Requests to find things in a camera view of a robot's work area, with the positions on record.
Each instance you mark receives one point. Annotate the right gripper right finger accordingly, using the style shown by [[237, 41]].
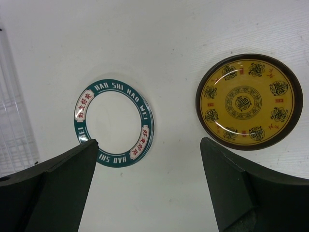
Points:
[[248, 197]]

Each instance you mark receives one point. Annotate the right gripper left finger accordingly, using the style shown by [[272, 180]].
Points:
[[50, 196]]

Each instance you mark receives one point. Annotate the white wire dish rack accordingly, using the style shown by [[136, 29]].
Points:
[[18, 149]]

